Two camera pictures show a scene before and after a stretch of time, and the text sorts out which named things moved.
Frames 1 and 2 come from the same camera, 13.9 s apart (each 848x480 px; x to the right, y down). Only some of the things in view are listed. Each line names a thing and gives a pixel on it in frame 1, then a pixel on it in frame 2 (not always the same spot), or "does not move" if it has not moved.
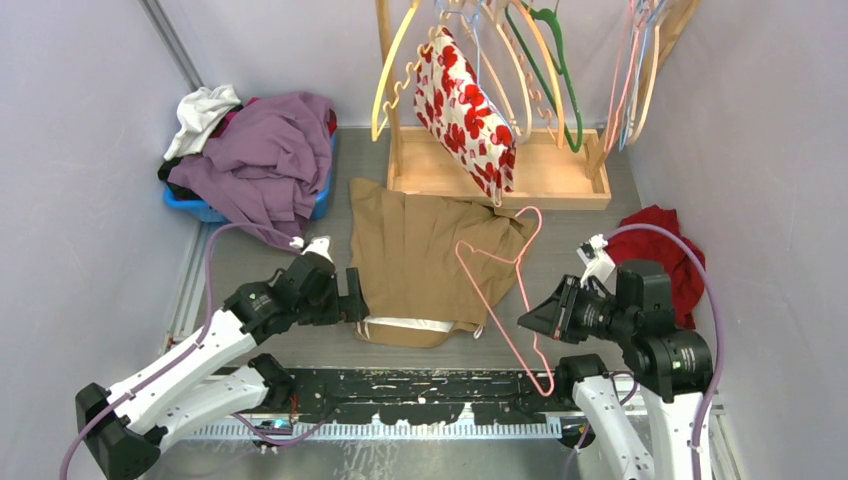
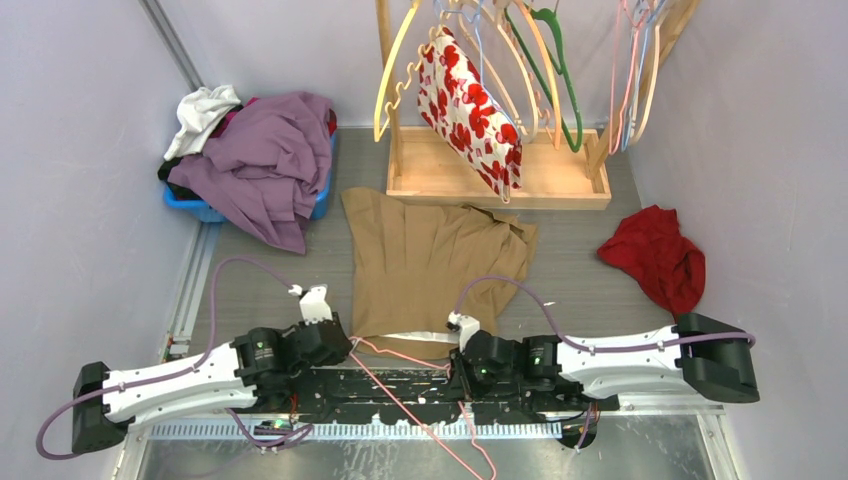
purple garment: (266, 167) does not move
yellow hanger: (374, 134) does not move
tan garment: (429, 268) does not move
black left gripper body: (322, 310) → (333, 360)
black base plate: (418, 396) does not move
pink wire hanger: (524, 294) → (446, 366)
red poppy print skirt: (457, 108) does not move
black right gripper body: (586, 311) → (476, 381)
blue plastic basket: (203, 210) does not move
